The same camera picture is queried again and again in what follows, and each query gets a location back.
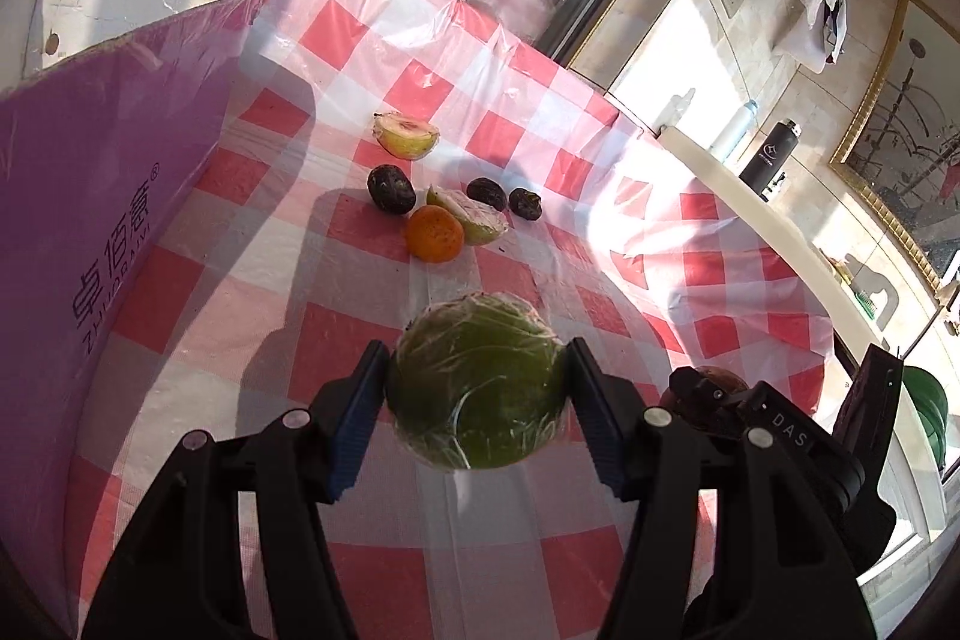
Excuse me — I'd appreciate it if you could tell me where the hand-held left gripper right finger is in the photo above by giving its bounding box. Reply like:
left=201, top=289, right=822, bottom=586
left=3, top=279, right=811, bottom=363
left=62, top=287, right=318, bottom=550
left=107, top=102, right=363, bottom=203
left=562, top=338, right=878, bottom=640

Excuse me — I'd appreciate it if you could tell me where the gold framed picture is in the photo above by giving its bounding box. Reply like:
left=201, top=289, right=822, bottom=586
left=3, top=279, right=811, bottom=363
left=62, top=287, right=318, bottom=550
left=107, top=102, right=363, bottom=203
left=829, top=0, right=960, bottom=311

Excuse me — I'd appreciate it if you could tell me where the black insulated bottle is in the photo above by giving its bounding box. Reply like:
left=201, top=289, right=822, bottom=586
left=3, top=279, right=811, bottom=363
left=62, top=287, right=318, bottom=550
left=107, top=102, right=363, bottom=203
left=739, top=119, right=802, bottom=193

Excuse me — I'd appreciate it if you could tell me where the red checkered tablecloth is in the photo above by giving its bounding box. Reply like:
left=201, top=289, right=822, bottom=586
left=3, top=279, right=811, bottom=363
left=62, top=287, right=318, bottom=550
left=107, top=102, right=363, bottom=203
left=45, top=0, right=837, bottom=640

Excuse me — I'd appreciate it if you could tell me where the reddish brown round fruit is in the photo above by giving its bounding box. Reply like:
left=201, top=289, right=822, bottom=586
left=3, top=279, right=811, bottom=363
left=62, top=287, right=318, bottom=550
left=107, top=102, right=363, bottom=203
left=658, top=365, right=747, bottom=420

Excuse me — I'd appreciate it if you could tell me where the purple cardboard box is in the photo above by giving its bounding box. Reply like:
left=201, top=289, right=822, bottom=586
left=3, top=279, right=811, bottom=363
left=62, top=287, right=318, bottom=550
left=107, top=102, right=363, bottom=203
left=0, top=0, right=265, bottom=640

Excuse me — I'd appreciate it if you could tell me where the white counter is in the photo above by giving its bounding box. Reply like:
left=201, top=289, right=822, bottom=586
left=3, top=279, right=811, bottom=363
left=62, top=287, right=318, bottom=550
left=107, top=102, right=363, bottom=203
left=658, top=126, right=912, bottom=357

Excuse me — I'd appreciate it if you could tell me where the mandarin orange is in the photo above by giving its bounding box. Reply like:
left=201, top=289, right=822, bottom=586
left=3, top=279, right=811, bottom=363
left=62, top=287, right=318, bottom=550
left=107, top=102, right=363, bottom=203
left=406, top=207, right=465, bottom=264

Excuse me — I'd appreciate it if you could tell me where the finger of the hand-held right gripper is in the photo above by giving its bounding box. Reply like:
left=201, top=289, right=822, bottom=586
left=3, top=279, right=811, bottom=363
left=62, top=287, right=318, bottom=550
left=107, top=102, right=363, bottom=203
left=669, top=367, right=755, bottom=440

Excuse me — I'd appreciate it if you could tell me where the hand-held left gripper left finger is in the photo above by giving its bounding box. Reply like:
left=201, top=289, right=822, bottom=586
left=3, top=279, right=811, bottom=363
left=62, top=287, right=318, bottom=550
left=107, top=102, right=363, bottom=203
left=79, top=342, right=391, bottom=640

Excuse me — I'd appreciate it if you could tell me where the green bowl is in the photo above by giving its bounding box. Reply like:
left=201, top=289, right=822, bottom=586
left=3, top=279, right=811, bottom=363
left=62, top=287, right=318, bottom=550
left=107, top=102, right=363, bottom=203
left=900, top=364, right=950, bottom=470

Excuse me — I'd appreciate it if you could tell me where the white insulated bottle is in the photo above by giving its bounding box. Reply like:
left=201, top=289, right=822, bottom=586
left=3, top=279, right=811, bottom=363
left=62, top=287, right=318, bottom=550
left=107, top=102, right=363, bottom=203
left=709, top=100, right=760, bottom=165

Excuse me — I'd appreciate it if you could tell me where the yellow apple half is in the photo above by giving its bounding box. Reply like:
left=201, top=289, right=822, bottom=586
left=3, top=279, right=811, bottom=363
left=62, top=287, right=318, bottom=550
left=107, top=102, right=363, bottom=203
left=373, top=113, right=441, bottom=161
left=426, top=184, right=511, bottom=247

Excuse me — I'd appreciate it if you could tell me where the green apple half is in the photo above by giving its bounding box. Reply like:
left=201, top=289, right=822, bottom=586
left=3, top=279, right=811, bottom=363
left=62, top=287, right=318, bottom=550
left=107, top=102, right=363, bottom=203
left=386, top=293, right=569, bottom=472

